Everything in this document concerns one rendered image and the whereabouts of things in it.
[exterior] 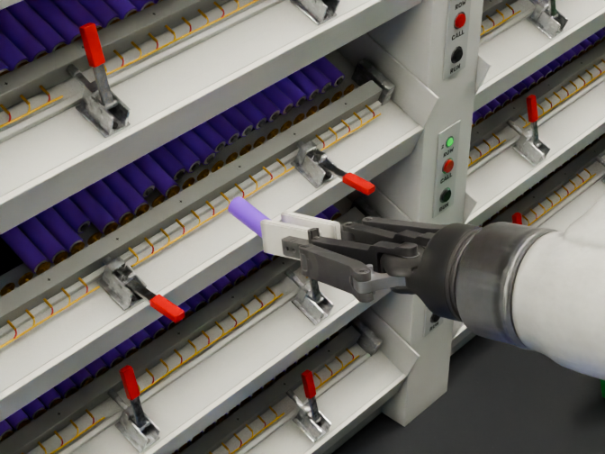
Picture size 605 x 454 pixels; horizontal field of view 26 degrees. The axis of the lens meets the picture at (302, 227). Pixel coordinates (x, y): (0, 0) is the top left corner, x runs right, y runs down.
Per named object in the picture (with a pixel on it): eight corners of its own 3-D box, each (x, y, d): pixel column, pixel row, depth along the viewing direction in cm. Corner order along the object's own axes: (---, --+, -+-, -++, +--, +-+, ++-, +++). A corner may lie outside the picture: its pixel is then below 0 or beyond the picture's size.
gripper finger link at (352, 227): (428, 240, 104) (441, 235, 105) (338, 216, 113) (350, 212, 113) (432, 286, 105) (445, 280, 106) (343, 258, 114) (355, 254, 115)
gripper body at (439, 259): (454, 341, 99) (365, 318, 105) (522, 304, 104) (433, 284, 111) (446, 248, 96) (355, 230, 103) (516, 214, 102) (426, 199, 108)
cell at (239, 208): (244, 204, 121) (293, 240, 118) (230, 216, 120) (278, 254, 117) (239, 192, 119) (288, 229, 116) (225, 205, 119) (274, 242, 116)
